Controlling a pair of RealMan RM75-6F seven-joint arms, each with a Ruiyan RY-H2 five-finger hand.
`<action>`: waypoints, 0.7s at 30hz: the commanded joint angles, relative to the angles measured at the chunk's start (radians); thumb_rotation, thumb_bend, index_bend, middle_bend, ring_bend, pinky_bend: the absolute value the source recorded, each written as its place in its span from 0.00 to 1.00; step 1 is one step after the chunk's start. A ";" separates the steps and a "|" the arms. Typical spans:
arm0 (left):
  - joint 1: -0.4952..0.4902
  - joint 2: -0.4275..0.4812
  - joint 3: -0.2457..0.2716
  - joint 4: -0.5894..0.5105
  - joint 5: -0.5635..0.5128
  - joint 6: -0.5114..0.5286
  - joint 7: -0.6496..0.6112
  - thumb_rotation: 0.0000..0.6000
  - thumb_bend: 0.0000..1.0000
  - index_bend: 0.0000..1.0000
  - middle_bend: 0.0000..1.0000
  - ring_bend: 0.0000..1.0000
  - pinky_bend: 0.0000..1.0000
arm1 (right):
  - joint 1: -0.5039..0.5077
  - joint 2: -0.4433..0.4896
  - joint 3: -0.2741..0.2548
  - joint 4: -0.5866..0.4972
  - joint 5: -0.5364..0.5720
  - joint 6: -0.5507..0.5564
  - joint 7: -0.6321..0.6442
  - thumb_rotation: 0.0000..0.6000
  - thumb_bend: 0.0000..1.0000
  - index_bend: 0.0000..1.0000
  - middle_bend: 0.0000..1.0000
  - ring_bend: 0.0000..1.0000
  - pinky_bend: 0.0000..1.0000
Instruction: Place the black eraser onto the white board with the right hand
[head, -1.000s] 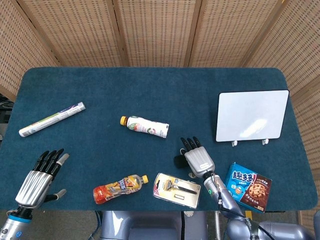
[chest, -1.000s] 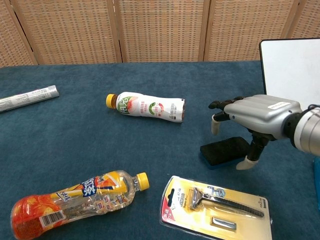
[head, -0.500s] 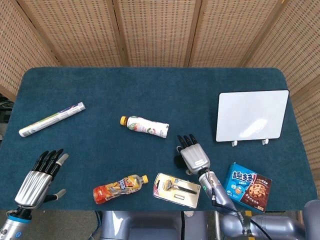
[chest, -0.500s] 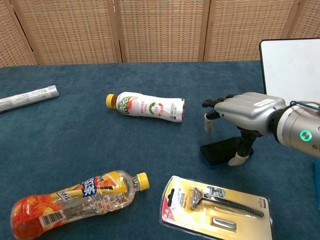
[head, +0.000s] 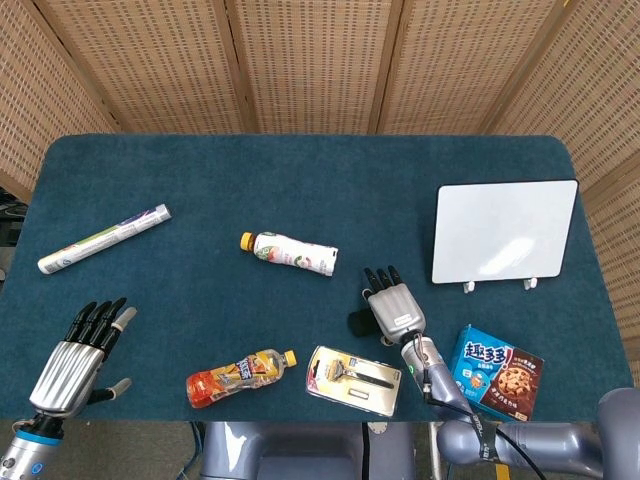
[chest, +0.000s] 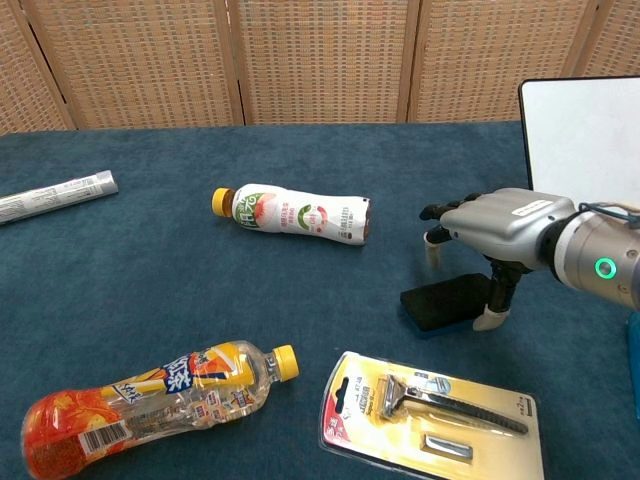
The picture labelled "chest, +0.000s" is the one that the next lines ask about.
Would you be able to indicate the blue plastic package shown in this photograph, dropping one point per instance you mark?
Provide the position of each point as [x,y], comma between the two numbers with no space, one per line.
[635,360]

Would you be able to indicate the white label tea bottle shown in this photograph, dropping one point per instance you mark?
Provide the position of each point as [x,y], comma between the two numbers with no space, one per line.
[300,215]

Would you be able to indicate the black felt whiteboard eraser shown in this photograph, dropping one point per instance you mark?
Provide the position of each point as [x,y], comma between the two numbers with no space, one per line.
[445,302]

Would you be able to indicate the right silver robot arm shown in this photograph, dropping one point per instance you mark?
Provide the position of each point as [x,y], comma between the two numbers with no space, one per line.
[595,255]

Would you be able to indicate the woven wooden folding screen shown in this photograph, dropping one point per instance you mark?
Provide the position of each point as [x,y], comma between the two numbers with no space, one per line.
[320,60]

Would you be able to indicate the silver toothpaste tube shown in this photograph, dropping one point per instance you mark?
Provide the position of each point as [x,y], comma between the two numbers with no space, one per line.
[55,195]

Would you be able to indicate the clear orange label drink bottle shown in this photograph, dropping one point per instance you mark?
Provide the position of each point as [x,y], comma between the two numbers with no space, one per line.
[165,405]

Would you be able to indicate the teal table cloth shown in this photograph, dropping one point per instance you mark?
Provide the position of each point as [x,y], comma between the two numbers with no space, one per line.
[200,290]

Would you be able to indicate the yellow carded razor pack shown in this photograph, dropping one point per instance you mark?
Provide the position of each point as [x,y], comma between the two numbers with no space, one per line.
[430,420]

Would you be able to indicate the white magnetic whiteboard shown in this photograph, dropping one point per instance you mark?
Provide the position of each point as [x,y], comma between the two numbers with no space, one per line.
[585,145]

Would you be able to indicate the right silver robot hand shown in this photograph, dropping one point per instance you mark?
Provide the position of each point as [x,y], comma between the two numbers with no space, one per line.
[505,225]

